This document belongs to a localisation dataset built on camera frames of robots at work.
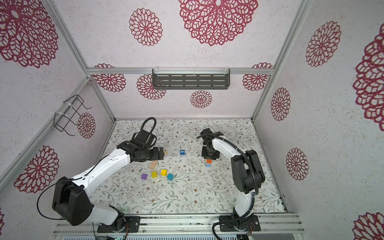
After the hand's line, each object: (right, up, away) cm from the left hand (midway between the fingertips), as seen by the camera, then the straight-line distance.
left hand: (156, 157), depth 84 cm
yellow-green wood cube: (-2, -11, +5) cm, 12 cm away
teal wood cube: (+7, -12, +6) cm, 15 cm away
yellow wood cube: (+3, -10, +6) cm, 12 cm away
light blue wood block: (+31, -6, +10) cm, 33 cm away
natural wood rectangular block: (-5, -6, +10) cm, 13 cm away
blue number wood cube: (+13, +1, +16) cm, 21 cm away
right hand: (+30, 0, +9) cm, 31 cm away
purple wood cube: (-9, -13, +6) cm, 17 cm away
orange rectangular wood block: (+31, -3, +8) cm, 32 cm away
